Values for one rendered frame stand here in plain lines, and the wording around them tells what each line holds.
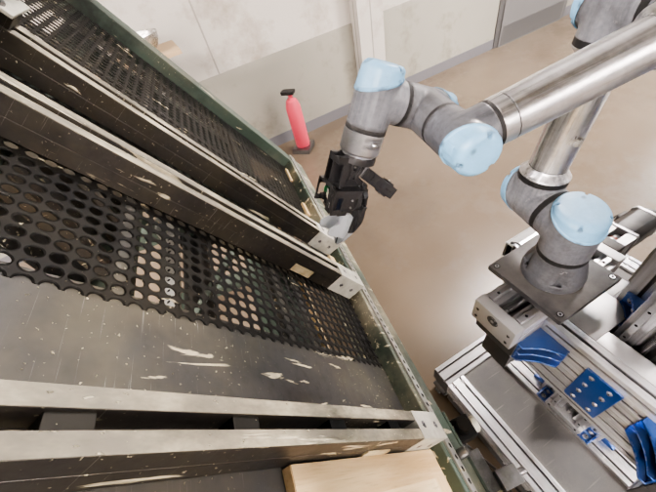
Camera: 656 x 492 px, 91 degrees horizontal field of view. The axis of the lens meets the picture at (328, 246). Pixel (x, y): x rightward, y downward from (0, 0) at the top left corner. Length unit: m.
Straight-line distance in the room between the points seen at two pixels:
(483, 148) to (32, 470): 0.58
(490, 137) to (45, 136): 0.68
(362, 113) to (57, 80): 0.62
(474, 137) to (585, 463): 1.48
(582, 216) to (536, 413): 1.07
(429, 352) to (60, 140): 1.82
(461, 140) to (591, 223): 0.46
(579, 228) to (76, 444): 0.89
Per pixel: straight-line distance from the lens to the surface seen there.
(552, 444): 1.76
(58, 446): 0.36
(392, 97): 0.58
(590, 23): 0.83
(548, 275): 0.99
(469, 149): 0.51
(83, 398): 0.38
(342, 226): 0.68
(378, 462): 0.73
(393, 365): 1.01
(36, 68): 0.91
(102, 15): 1.61
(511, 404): 1.76
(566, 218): 0.88
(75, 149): 0.71
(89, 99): 0.91
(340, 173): 0.63
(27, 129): 0.71
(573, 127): 0.89
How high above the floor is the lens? 1.84
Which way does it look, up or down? 47 degrees down
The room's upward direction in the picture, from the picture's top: 16 degrees counter-clockwise
